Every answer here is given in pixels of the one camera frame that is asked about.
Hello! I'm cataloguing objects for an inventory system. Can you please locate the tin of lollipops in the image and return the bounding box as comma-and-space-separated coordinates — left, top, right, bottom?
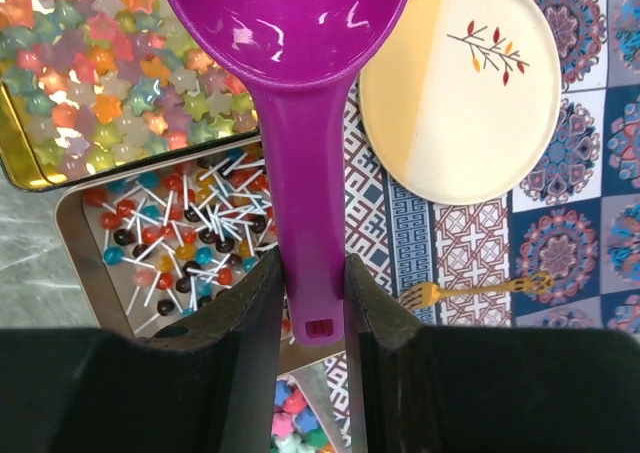
53, 136, 351, 374

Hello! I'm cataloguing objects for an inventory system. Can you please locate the purple plastic scoop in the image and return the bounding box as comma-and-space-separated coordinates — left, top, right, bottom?
167, 0, 407, 346

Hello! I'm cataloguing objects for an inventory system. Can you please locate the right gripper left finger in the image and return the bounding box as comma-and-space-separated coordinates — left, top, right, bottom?
1, 251, 284, 452

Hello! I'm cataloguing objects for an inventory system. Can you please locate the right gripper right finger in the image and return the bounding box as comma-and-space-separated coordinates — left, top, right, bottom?
344, 255, 639, 452

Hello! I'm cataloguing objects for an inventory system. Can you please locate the patterned placemat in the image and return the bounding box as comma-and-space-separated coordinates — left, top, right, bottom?
319, 0, 640, 444

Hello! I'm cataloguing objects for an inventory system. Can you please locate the cream and orange plate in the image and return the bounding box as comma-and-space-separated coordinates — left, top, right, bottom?
358, 0, 561, 205

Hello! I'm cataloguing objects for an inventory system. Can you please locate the gold fork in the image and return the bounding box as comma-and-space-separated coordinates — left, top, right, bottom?
397, 272, 554, 310

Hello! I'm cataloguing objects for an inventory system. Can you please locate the tin of pastel star candies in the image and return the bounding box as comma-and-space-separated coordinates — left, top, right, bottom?
269, 367, 351, 452

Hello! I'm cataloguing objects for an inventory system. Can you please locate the gold tin of gummy stars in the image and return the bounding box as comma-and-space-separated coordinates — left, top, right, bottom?
1, 0, 257, 192

